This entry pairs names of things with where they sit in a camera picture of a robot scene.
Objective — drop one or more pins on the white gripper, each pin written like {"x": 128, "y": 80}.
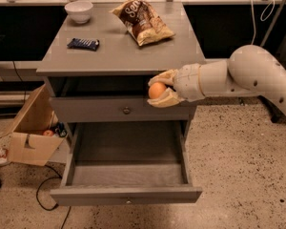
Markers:
{"x": 187, "y": 81}

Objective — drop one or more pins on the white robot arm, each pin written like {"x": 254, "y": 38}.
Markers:
{"x": 250, "y": 71}

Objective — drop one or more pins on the dark blue candy bar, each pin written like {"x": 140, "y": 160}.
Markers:
{"x": 84, "y": 44}

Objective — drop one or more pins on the red apple in box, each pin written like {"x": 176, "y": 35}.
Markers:
{"x": 48, "y": 133}

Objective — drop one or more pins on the brown chips bag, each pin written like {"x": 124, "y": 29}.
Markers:
{"x": 142, "y": 22}

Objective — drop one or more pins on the white ceramic bowl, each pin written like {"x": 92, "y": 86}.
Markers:
{"x": 79, "y": 11}

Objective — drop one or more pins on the metal tripod stand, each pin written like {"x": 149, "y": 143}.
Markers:
{"x": 277, "y": 14}

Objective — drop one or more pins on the orange fruit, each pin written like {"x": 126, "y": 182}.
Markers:
{"x": 156, "y": 90}

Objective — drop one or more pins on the open cardboard box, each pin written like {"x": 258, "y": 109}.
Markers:
{"x": 28, "y": 145}

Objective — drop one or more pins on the grey wooden drawer cabinet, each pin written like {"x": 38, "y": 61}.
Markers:
{"x": 119, "y": 67}

